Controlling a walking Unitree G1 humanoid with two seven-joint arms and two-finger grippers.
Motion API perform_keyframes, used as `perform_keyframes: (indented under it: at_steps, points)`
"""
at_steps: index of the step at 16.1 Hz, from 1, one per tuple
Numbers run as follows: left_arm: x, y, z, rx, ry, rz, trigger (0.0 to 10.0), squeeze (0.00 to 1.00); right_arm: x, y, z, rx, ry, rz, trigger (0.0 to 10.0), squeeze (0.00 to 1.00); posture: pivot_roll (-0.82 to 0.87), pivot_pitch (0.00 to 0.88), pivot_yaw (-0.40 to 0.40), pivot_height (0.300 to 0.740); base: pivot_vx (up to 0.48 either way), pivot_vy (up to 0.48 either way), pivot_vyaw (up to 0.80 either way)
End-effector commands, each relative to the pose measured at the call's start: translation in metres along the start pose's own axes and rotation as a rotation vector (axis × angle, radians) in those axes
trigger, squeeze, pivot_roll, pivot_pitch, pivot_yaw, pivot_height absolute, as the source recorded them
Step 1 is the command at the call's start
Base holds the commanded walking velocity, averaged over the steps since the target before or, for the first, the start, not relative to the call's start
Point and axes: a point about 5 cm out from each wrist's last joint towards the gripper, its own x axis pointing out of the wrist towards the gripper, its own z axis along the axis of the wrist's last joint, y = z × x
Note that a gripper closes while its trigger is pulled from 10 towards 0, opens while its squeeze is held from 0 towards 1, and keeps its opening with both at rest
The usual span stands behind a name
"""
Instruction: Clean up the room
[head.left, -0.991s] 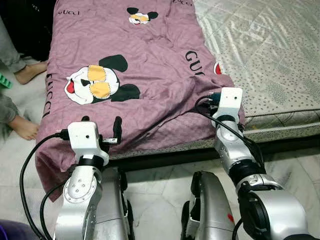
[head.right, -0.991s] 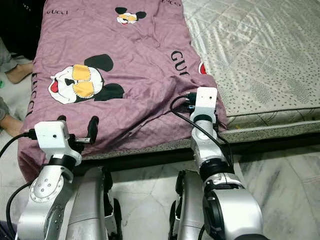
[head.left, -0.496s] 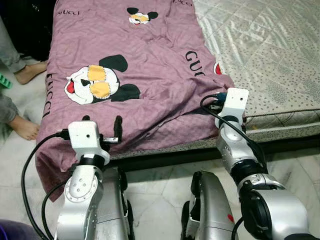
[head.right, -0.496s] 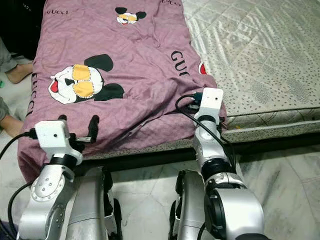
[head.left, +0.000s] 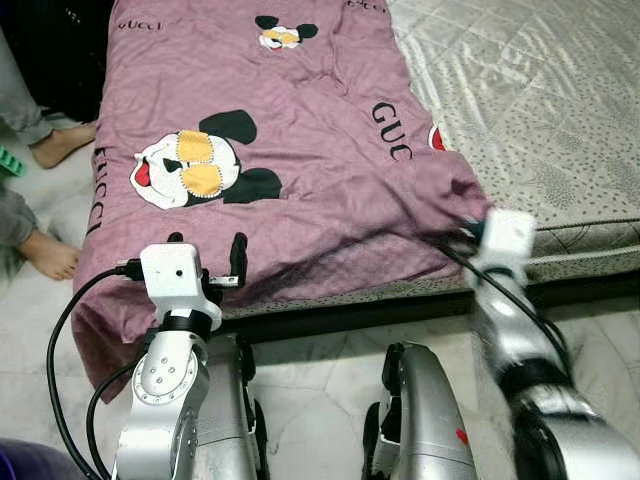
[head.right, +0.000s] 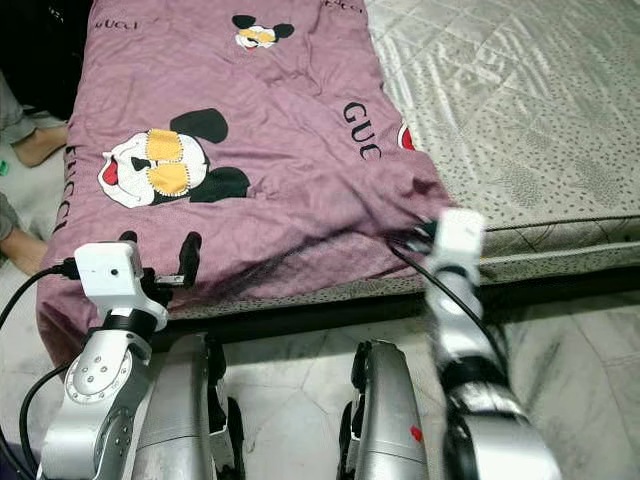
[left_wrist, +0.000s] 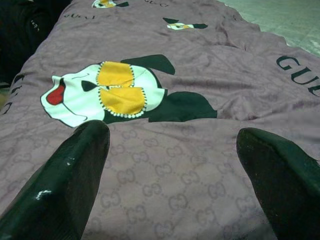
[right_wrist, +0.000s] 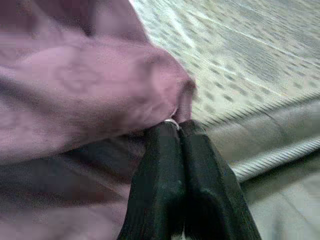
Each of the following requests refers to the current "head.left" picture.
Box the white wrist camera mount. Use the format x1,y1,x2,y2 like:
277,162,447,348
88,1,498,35
478,207,538,276
140,243,211,326

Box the pink cartoon mouse print blanket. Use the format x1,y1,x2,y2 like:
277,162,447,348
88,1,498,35
72,0,491,401

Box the black backpack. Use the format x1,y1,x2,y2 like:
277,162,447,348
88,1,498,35
0,0,116,126

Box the barefoot person in grey trousers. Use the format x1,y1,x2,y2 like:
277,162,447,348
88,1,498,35
0,30,101,283

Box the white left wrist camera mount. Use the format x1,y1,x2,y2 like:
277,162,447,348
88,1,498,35
140,243,211,326

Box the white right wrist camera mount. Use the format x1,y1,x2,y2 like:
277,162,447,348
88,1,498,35
478,207,538,276

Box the grey quilted mattress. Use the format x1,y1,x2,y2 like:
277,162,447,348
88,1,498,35
215,0,640,313

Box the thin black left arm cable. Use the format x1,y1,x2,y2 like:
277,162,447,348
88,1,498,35
85,360,136,480

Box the grey robot right leg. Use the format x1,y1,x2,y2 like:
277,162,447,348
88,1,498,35
362,342,481,480

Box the black left wrist camera cable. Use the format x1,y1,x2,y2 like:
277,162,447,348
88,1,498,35
45,260,143,480

